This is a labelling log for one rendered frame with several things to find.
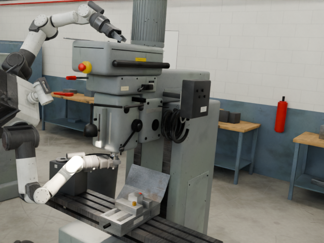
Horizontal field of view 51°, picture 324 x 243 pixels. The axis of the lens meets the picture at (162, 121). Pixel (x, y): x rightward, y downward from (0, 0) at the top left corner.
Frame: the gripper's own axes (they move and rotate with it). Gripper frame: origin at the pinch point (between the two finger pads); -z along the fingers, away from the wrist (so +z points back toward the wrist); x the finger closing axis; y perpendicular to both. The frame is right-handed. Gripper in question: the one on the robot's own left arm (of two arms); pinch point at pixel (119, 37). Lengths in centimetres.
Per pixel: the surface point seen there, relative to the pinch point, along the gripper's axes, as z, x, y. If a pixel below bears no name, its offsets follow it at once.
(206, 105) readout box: -56, -27, -7
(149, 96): -28.0, -12.8, -19.6
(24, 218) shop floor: 47, -108, -250
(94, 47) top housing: -2.5, 22.4, -6.3
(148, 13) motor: -0.5, -15.4, 17.2
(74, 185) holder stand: -21, -4, -93
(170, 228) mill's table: -83, 4, -65
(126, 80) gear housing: -19.9, 8.9, -13.8
